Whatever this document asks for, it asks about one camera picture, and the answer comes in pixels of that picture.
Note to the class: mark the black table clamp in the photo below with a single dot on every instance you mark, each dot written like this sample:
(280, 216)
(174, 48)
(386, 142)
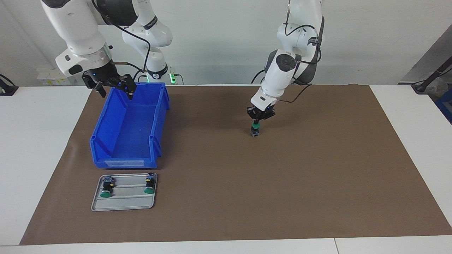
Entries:
(7, 90)

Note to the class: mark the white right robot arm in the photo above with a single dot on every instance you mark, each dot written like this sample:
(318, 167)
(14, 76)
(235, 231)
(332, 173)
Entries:
(76, 31)

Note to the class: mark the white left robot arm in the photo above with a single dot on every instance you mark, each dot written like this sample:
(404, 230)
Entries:
(282, 74)

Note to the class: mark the green push button white block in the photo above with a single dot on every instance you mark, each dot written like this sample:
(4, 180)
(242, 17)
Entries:
(107, 187)

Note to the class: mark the brown table mat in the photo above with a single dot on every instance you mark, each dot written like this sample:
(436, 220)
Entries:
(212, 197)

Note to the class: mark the blue plastic storage bin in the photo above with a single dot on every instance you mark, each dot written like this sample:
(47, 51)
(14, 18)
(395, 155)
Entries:
(130, 134)

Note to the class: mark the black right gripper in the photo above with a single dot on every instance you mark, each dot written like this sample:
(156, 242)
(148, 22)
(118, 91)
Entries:
(103, 76)

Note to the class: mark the grey metal tray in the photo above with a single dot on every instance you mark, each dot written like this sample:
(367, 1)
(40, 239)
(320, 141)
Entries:
(123, 203)

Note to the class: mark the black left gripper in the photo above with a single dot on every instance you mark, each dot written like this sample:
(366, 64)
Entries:
(262, 113)

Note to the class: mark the green push button blue block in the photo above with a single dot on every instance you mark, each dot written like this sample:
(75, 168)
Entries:
(255, 129)

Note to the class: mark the black stand pole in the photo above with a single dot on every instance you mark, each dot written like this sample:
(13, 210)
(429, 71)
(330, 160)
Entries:
(434, 74)

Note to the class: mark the blue crate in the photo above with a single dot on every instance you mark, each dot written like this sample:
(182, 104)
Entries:
(446, 106)

